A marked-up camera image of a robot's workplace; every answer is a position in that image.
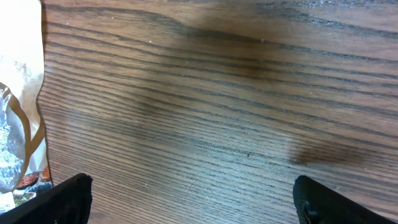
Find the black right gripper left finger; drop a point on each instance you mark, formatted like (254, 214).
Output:
(66, 203)

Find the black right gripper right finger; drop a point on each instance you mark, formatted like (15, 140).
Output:
(317, 204)

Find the brown Pantree snack pouch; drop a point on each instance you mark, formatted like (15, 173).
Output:
(24, 164)

